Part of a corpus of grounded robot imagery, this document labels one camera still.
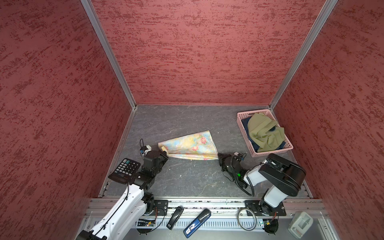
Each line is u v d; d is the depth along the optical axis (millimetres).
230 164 682
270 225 704
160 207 737
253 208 739
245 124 1004
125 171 842
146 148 755
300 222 681
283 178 466
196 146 950
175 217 690
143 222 726
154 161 616
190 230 655
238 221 702
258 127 895
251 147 897
